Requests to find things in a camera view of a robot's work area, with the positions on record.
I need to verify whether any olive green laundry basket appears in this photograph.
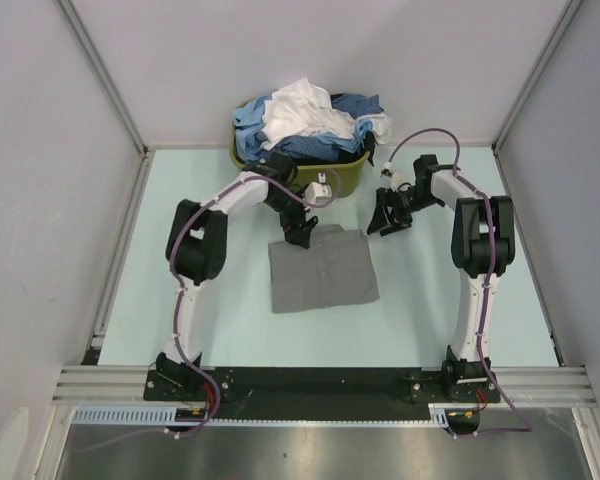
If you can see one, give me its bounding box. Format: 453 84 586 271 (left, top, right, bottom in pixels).
229 120 367 198

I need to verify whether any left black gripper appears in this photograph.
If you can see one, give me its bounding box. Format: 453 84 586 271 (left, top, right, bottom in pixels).
264 186 317 248

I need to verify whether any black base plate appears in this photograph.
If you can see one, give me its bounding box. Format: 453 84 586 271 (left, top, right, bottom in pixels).
143 365 501 413

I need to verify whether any purple cable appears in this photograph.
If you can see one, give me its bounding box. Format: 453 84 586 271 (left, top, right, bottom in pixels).
77 167 342 454
383 128 534 436

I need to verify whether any white shirt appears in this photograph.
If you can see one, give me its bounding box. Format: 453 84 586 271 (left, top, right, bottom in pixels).
260 78 392 153

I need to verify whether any aluminium frame rail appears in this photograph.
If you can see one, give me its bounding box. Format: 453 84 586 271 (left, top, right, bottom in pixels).
52 366 597 408

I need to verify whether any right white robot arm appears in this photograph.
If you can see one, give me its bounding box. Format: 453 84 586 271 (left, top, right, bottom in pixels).
367 154 515 401

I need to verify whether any black garment with button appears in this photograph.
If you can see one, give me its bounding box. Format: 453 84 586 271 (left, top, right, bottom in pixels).
291 132 376 166

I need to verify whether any grey long sleeve shirt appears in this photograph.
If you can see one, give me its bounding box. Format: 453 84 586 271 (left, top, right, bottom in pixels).
268 224 380 314

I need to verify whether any dark blue dotted shirt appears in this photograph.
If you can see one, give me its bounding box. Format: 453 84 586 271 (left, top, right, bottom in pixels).
259 89 392 164

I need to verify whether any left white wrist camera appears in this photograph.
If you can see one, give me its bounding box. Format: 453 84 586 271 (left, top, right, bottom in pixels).
304 173 333 208

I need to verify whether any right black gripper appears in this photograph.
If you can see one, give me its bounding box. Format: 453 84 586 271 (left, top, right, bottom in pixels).
368 187 443 236

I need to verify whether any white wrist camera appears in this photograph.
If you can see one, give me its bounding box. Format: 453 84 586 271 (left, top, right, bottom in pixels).
381 161 411 192
304 173 333 208

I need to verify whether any white slotted cable duct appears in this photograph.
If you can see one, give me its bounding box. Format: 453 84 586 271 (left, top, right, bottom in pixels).
71 404 483 428

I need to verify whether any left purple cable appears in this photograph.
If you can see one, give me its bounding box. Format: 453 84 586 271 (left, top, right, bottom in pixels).
77 167 342 454

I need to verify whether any light blue shirt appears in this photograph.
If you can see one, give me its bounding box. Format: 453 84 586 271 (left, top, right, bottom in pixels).
232 95 375 161

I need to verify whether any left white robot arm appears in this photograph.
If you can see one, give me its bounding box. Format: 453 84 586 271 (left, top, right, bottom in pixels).
162 154 318 400

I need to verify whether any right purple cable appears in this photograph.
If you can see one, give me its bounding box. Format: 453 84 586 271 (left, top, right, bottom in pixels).
383 128 534 436

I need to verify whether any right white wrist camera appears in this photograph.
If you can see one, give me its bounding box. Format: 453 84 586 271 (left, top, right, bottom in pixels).
381 161 411 192

